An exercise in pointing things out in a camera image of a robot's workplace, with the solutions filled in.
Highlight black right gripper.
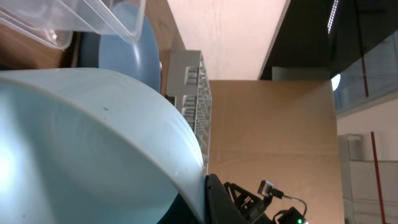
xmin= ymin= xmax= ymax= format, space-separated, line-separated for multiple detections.
xmin=223 ymin=182 xmax=271 ymax=224

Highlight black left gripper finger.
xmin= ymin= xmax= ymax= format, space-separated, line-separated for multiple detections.
xmin=205 ymin=174 xmax=239 ymax=224

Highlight light blue small bowl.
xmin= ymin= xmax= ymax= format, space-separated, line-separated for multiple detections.
xmin=1 ymin=68 xmax=205 ymax=223

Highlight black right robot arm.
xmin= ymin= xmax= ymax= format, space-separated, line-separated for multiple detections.
xmin=224 ymin=180 xmax=308 ymax=224

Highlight grey dishwasher rack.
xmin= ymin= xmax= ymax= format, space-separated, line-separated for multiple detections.
xmin=165 ymin=50 xmax=212 ymax=174

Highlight clear plastic waste bin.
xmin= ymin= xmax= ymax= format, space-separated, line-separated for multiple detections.
xmin=1 ymin=0 xmax=146 ymax=50

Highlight dark blue plate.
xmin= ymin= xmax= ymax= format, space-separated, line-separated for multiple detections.
xmin=77 ymin=1 xmax=162 ymax=93

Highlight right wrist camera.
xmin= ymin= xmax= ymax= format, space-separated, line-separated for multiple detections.
xmin=257 ymin=180 xmax=284 ymax=199

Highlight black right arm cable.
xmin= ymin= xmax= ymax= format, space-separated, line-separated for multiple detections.
xmin=272 ymin=193 xmax=308 ymax=222

